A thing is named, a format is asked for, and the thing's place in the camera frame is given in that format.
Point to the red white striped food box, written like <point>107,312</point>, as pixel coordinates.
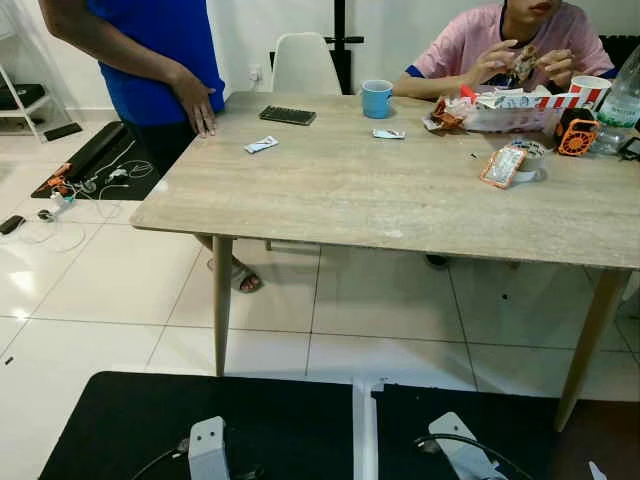
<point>510,118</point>

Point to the fried chicken piece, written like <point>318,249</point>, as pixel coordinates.
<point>524,62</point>

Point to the black flat card device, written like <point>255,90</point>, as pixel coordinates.
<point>630,150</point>

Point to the orange black speaker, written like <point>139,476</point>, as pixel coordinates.
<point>577,137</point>

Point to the clear water bottle teal cap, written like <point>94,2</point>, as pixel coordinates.
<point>622,105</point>

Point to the orange packet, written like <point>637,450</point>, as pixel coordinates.
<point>503,167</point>

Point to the red white paper cup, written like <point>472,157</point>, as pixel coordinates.
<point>590,90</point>

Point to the orange food wrapper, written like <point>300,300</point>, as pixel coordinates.
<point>447,113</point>

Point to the person in pink shirt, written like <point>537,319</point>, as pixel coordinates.
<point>470,40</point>

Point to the light wood table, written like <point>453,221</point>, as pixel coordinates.
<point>380,190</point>

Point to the white sachet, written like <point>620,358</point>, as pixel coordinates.
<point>262,145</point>
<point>388,133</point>

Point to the blue mug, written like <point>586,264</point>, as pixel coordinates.
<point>377,100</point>

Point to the black stand pole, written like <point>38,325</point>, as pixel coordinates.
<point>342,20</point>

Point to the black smartphone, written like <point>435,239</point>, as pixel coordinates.
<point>288,115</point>

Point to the white plastic chair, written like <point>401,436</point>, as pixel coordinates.
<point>305,65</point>

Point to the person in blue shirt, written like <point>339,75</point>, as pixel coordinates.
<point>150,60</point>

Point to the orange black tool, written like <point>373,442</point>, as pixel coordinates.
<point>58,180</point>

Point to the black flat box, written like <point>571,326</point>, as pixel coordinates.
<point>63,131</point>

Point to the small black charger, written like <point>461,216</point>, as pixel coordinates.
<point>12,225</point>

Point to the white shelf rack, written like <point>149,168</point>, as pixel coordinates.
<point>22,113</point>

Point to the black case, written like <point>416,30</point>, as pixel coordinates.
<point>22,97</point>

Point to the black foam wall panel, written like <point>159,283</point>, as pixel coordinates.
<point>625,45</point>

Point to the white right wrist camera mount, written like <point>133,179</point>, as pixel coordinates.
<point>460,445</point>

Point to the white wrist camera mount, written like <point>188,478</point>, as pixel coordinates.
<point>460,445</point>
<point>208,445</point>

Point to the white floor rail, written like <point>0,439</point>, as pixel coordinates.
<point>365,430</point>

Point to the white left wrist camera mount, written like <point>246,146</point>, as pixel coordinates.
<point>208,445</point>

